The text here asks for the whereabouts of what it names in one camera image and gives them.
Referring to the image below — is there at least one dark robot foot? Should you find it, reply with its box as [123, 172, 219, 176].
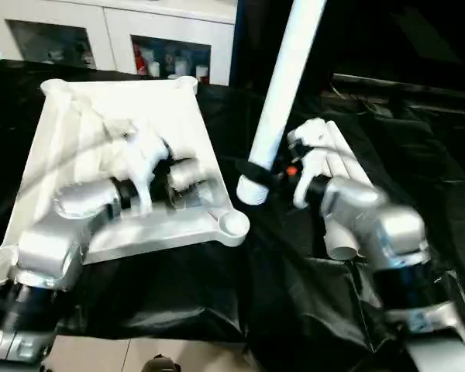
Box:
[142, 353, 184, 372]

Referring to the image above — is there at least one white plastic table top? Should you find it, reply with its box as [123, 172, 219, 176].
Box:
[0, 75, 251, 288]

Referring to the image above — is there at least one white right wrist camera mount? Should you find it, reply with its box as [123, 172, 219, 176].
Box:
[285, 117, 336, 209]

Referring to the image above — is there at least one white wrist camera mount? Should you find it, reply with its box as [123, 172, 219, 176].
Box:
[285, 117, 336, 209]
[102, 118, 172, 215]

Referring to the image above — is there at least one long black bar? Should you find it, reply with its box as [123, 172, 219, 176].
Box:
[331, 72, 465, 102]

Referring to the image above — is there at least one white plastic table leg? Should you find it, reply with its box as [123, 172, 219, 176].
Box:
[324, 220, 360, 261]
[327, 119, 371, 187]
[325, 127, 360, 184]
[235, 0, 327, 207]

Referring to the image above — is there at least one dark blue upright post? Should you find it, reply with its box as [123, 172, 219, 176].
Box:
[232, 0, 246, 86]

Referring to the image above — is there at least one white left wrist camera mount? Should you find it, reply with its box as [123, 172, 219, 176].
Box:
[102, 118, 172, 215]

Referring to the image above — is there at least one black work mat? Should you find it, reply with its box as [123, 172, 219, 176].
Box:
[0, 57, 465, 372]

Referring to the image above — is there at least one red packet behind glass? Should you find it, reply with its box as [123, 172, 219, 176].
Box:
[133, 44, 149, 75]

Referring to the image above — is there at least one white glass-door cabinet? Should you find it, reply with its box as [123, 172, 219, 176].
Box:
[0, 0, 237, 87]

